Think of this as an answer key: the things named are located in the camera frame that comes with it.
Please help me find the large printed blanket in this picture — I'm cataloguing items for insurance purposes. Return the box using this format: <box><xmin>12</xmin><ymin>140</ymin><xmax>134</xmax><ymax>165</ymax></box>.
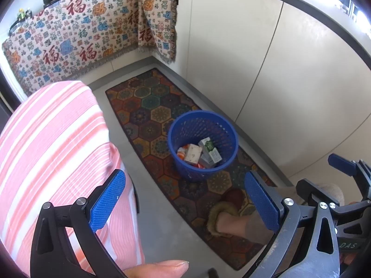
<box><xmin>1</xmin><ymin>0</ymin><xmax>141</xmax><ymax>96</ymax></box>

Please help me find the person's left hand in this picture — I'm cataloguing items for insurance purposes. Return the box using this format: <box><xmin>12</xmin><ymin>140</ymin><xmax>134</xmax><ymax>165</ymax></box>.
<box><xmin>123</xmin><ymin>260</ymin><xmax>189</xmax><ymax>278</ymax></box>

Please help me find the hexagon patterned rug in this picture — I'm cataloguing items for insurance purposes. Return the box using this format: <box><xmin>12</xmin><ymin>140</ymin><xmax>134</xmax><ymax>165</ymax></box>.
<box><xmin>105</xmin><ymin>68</ymin><xmax>279</xmax><ymax>271</ymax></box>

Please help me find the pink striped tablecloth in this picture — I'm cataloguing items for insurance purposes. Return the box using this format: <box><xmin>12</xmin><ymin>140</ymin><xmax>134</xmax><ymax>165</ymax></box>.
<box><xmin>0</xmin><ymin>80</ymin><xmax>145</xmax><ymax>277</ymax></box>

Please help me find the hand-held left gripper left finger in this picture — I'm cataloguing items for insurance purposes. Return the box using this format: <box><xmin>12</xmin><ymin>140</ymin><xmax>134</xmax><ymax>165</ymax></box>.
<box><xmin>30</xmin><ymin>169</ymin><xmax>126</xmax><ymax>278</ymax></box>

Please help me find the blue plastic waste basket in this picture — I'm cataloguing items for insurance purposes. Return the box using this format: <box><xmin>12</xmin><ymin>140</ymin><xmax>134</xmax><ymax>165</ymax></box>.
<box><xmin>167</xmin><ymin>110</ymin><xmax>239</xmax><ymax>183</ymax></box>

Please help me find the green white carton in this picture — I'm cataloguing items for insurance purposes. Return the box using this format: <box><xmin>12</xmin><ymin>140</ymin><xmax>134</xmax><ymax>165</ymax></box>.
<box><xmin>198</xmin><ymin>137</ymin><xmax>222</xmax><ymax>165</ymax></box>

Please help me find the small printed blanket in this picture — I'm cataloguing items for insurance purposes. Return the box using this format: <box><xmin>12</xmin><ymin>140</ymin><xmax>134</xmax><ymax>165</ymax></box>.
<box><xmin>137</xmin><ymin>0</ymin><xmax>178</xmax><ymax>64</ymax></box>

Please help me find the white kitchen cabinet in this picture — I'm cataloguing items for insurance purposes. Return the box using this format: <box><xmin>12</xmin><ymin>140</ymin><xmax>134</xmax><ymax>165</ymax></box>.
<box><xmin>174</xmin><ymin>0</ymin><xmax>371</xmax><ymax>186</ymax></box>

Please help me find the fur trimmed slipper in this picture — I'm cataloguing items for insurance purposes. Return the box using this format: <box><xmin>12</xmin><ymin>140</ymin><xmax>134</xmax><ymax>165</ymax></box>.
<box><xmin>207</xmin><ymin>188</ymin><xmax>247</xmax><ymax>236</ymax></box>

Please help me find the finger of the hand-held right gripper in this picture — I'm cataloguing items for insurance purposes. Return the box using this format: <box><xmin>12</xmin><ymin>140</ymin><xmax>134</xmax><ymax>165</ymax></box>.
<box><xmin>296</xmin><ymin>179</ymin><xmax>348</xmax><ymax>209</ymax></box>
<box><xmin>328</xmin><ymin>153</ymin><xmax>371</xmax><ymax>200</ymax></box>

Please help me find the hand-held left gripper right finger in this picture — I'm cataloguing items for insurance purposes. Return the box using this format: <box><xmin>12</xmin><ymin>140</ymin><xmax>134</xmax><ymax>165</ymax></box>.
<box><xmin>244</xmin><ymin>170</ymin><xmax>340</xmax><ymax>278</ymax></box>

